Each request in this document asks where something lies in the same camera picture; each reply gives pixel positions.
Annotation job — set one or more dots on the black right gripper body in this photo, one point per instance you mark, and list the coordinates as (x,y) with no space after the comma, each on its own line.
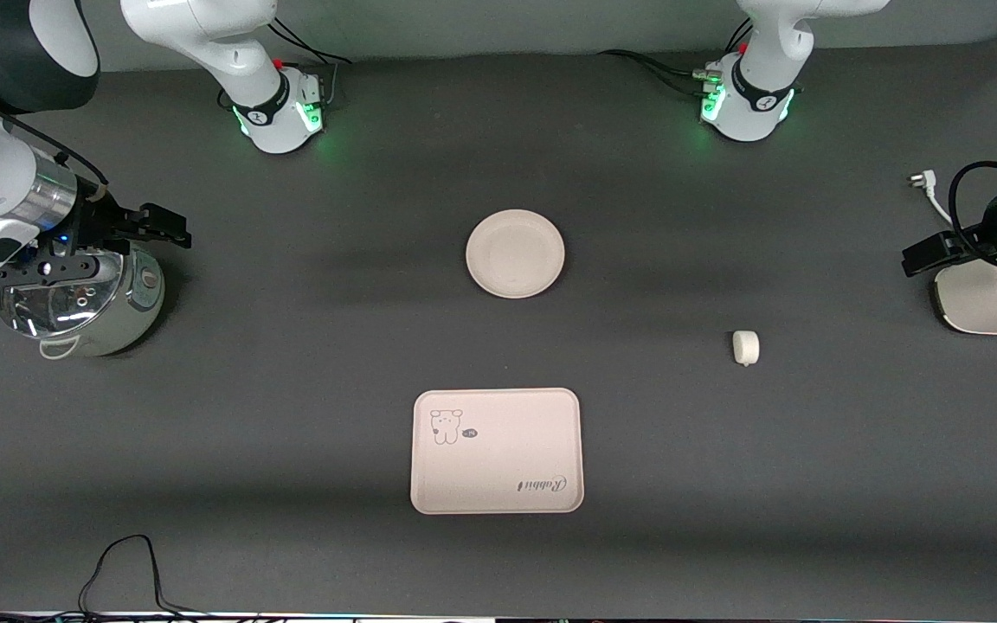
(102,221)

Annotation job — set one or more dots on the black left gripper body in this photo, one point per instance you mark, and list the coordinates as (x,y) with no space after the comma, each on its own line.
(993,219)

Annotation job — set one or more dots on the small white bun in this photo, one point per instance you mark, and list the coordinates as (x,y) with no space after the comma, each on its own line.
(745,347)

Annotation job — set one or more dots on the round beige plate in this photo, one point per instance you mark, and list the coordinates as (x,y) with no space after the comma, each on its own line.
(515,253)

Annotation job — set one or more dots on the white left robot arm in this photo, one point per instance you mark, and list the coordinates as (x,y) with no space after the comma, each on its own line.
(762,95)

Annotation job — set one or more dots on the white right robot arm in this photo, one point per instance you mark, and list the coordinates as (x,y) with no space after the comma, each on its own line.
(204,35)

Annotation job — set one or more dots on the beige rectangular rabbit tray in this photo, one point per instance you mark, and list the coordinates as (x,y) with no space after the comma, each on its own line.
(498,459)

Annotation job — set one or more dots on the cream toaster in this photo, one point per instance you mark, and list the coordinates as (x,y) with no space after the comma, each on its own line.
(974,303)

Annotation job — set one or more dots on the steel pot with glass lid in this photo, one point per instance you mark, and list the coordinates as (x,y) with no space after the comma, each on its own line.
(139,307)

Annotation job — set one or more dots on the round glass pot lid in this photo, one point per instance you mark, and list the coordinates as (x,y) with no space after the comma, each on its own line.
(48,307)

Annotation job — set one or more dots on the dark grey table mat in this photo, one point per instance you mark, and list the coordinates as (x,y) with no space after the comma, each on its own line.
(723,536)

